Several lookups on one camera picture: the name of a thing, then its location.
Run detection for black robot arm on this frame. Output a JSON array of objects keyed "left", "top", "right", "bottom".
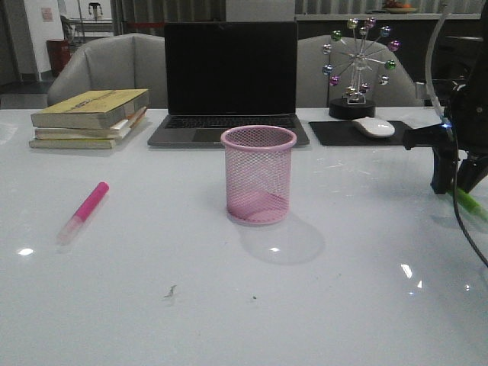
[{"left": 403, "top": 1, "right": 487, "bottom": 194}]

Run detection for grey open laptop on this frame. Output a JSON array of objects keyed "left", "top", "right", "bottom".
[{"left": 147, "top": 21, "right": 310, "bottom": 149}]

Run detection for middle white book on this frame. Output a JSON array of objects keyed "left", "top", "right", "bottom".
[{"left": 34, "top": 108, "right": 147, "bottom": 140}]

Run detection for right grey armchair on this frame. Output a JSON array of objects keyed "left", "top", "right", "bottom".
[{"left": 296, "top": 35, "right": 423, "bottom": 108}]

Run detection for left grey armchair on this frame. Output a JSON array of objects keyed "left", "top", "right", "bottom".
[{"left": 47, "top": 33, "right": 168, "bottom": 108}]

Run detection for white computer mouse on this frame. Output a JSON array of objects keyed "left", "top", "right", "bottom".
[{"left": 352, "top": 117, "right": 395, "bottom": 138}]

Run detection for yellow book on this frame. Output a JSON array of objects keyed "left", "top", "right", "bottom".
[
  {"left": 31, "top": 88, "right": 149, "bottom": 129},
  {"left": 29, "top": 130, "right": 132, "bottom": 149}
]

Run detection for bottom yellow book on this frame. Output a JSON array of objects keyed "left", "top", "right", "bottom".
[{"left": 29, "top": 130, "right": 132, "bottom": 149}]

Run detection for ferris wheel desk ornament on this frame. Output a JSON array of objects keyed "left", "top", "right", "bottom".
[{"left": 322, "top": 17, "right": 397, "bottom": 120}]

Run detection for pink mesh pen holder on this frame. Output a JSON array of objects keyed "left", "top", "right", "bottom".
[{"left": 220, "top": 125, "right": 297, "bottom": 225}]

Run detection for white cable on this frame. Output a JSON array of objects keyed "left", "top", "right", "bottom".
[{"left": 425, "top": 10, "right": 457, "bottom": 142}]

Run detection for fruit bowl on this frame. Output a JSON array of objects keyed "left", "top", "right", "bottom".
[{"left": 383, "top": 0, "right": 417, "bottom": 14}]

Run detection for top yellow book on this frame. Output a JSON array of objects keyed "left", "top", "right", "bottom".
[{"left": 31, "top": 88, "right": 149, "bottom": 129}]

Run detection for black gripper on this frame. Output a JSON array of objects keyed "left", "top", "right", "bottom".
[{"left": 403, "top": 78, "right": 487, "bottom": 194}]

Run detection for black mouse pad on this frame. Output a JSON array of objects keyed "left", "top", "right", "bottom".
[{"left": 309, "top": 120, "right": 411, "bottom": 146}]

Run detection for green highlighter pen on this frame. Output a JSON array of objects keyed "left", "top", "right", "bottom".
[{"left": 448, "top": 188, "right": 487, "bottom": 223}]

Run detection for pink highlighter pen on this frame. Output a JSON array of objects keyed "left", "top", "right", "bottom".
[{"left": 56, "top": 181, "right": 109, "bottom": 246}]

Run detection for black cable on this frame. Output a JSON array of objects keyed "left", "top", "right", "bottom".
[{"left": 451, "top": 133, "right": 488, "bottom": 268}]

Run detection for red bin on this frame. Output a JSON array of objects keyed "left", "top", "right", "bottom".
[{"left": 47, "top": 39, "right": 71, "bottom": 76}]

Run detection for grey armchair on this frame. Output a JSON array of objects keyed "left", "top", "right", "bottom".
[
  {"left": 296, "top": 35, "right": 423, "bottom": 108},
  {"left": 47, "top": 33, "right": 168, "bottom": 108}
]

